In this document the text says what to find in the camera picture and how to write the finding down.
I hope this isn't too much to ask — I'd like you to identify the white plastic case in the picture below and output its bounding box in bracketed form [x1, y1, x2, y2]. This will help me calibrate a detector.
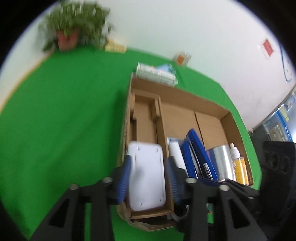
[127, 141, 166, 212]

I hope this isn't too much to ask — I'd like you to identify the striped flat box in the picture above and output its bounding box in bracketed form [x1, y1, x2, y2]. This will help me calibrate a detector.
[135, 62, 178, 87]

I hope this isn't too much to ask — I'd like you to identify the clear glass jar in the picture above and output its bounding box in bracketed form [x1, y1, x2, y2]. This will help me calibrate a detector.
[173, 50, 193, 66]

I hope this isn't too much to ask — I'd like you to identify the blue tissue pack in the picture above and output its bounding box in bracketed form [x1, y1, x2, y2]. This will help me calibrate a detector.
[154, 63, 177, 76]

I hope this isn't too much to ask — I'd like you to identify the glass cabinet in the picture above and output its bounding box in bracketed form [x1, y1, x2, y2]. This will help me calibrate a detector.
[251, 90, 296, 143]

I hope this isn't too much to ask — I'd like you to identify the yellow cloth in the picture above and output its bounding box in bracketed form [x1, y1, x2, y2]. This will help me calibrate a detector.
[104, 39, 127, 54]

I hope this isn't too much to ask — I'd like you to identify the yellow can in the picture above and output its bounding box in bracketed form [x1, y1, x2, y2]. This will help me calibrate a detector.
[232, 156, 250, 185]

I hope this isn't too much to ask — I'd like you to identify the blue wall decal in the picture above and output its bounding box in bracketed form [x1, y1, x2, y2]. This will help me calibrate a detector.
[279, 44, 296, 82]

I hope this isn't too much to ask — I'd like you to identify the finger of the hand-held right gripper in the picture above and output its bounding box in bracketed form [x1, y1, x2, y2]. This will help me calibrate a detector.
[224, 178, 262, 201]

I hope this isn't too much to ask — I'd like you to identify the blue stapler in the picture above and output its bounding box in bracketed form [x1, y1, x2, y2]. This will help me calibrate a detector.
[181, 128, 219, 186]

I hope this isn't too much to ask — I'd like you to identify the white handheld fan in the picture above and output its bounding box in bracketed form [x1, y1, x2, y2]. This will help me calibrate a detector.
[168, 142, 188, 173]

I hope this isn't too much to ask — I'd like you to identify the red wall sign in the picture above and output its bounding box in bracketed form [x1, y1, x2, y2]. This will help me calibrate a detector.
[258, 38, 275, 59]

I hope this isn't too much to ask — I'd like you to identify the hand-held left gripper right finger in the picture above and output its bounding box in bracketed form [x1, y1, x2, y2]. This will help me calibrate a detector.
[166, 156, 269, 241]

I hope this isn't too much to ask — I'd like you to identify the colourful board game box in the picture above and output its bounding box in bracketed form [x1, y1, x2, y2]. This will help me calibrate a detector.
[166, 137, 185, 145]

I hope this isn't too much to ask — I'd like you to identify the potted plant in terracotta pot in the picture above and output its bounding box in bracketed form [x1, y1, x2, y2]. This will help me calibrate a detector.
[38, 0, 114, 52]

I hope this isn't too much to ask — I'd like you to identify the silver metal cylinder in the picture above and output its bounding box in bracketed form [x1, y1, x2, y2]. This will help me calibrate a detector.
[207, 144, 237, 182]

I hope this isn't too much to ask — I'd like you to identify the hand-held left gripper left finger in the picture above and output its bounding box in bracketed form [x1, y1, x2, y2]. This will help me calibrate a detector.
[30, 154, 133, 241]

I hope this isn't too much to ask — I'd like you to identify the brown cardboard box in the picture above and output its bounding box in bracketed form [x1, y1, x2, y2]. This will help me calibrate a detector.
[116, 72, 255, 232]

